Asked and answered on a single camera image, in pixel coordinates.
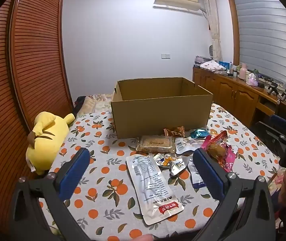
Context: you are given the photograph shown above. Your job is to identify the folded floral cloth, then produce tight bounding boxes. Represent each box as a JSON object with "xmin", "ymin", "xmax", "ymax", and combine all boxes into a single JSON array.
[{"xmin": 199, "ymin": 60, "xmax": 227, "ymax": 71}]

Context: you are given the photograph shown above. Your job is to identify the white packet with barcode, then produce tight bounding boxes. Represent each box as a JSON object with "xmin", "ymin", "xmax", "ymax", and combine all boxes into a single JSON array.
[{"xmin": 175, "ymin": 138, "xmax": 205, "ymax": 155}]

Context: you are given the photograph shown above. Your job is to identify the wooden louvered wardrobe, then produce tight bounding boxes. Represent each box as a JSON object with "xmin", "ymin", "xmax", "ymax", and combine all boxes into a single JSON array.
[{"xmin": 0, "ymin": 0, "xmax": 73, "ymax": 231}]

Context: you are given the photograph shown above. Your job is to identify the orange-brown candy wrapper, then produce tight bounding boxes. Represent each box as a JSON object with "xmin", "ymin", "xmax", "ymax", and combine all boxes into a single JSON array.
[{"xmin": 163, "ymin": 126, "xmax": 185, "ymax": 138}]

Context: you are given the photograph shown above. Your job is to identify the pink snack packet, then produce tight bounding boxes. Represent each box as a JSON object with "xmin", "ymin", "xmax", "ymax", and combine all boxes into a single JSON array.
[{"xmin": 201, "ymin": 131, "xmax": 237, "ymax": 172}]

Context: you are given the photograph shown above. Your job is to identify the orange-print tablecloth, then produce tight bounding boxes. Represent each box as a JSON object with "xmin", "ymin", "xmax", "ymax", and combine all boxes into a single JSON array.
[{"xmin": 39, "ymin": 102, "xmax": 281, "ymax": 241}]

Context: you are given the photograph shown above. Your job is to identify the yellow plush toy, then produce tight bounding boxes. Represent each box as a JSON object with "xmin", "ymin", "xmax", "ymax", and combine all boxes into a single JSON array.
[{"xmin": 26, "ymin": 111, "xmax": 76, "ymax": 175}]

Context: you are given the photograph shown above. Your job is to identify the cream patterned curtain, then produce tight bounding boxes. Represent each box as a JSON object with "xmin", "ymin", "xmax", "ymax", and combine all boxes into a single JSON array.
[{"xmin": 202, "ymin": 0, "xmax": 222, "ymax": 62}]

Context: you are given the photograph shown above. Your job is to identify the small silver yellow snack packet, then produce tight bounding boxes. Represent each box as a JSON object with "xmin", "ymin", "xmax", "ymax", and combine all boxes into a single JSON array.
[{"xmin": 154, "ymin": 154, "xmax": 183, "ymax": 167}]

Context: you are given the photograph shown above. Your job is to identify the long silver snack packet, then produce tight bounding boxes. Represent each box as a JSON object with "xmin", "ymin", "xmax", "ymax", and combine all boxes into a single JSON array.
[{"xmin": 126, "ymin": 154, "xmax": 185, "ymax": 226}]

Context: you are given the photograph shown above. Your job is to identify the floral blanket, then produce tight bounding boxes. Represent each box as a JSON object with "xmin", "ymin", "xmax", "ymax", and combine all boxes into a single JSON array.
[{"xmin": 74, "ymin": 93, "xmax": 114, "ymax": 117}]

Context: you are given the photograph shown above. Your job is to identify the grey window blind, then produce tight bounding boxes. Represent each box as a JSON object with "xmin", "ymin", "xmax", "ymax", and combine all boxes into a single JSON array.
[{"xmin": 233, "ymin": 0, "xmax": 286, "ymax": 98}]

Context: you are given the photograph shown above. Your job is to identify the purple tissue bag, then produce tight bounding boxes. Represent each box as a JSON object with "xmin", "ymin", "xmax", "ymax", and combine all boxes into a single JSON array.
[{"xmin": 246, "ymin": 72, "xmax": 259, "ymax": 86}]

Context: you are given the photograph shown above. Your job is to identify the pink bottle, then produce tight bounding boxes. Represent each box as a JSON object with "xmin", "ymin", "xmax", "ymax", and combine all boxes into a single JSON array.
[{"xmin": 239, "ymin": 63, "xmax": 248, "ymax": 81}]

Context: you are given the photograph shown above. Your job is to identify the purple stacked items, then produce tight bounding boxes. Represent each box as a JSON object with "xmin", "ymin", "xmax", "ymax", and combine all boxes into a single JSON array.
[{"xmin": 195, "ymin": 55, "xmax": 212, "ymax": 66}]

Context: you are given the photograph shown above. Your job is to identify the teal snack packet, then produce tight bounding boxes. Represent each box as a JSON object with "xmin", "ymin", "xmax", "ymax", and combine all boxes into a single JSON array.
[{"xmin": 189, "ymin": 129, "xmax": 210, "ymax": 140}]

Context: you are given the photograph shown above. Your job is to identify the brown cardboard box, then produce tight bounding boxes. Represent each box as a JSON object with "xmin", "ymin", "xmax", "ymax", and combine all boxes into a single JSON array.
[{"xmin": 111, "ymin": 77, "xmax": 213, "ymax": 139}]

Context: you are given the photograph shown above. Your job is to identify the wooden cabinet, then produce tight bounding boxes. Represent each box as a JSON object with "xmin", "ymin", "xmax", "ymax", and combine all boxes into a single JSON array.
[{"xmin": 192, "ymin": 66, "xmax": 286, "ymax": 131}]

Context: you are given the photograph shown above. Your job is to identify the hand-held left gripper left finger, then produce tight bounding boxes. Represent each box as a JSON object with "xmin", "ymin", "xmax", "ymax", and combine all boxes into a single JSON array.
[{"xmin": 9, "ymin": 148, "xmax": 91, "ymax": 241}]

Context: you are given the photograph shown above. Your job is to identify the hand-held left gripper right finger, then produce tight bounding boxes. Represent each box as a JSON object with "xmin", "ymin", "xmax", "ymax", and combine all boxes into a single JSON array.
[{"xmin": 190, "ymin": 148, "xmax": 277, "ymax": 241}]

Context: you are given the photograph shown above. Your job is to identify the white and blue packet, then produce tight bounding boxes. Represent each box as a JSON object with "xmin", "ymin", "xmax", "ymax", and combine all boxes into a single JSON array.
[{"xmin": 187, "ymin": 159, "xmax": 206, "ymax": 189}]

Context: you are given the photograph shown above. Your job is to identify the clear packet of brown cake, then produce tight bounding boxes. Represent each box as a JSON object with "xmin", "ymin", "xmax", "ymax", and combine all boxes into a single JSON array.
[{"xmin": 136, "ymin": 136, "xmax": 176, "ymax": 153}]

